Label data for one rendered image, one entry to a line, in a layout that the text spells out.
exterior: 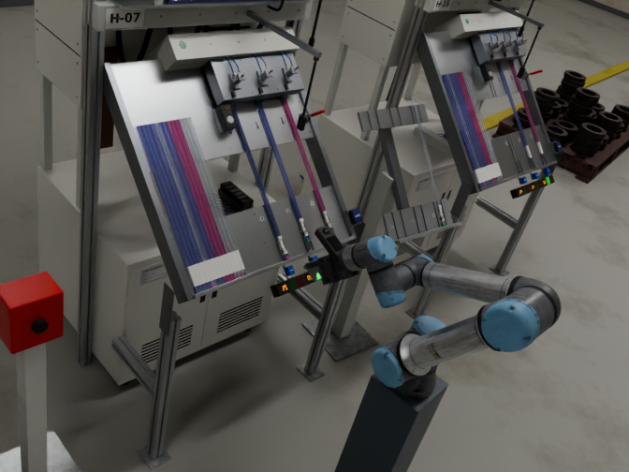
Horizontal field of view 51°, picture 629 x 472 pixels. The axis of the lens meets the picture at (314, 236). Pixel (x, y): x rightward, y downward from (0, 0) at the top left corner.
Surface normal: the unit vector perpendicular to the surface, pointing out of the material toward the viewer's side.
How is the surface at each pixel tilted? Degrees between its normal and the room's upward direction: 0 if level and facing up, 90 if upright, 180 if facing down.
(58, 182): 0
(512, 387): 0
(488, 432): 0
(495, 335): 84
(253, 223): 43
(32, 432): 90
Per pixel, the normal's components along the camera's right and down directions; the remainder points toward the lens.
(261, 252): 0.61, -0.22
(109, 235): 0.22, -0.80
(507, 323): -0.61, 0.22
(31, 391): 0.66, 0.54
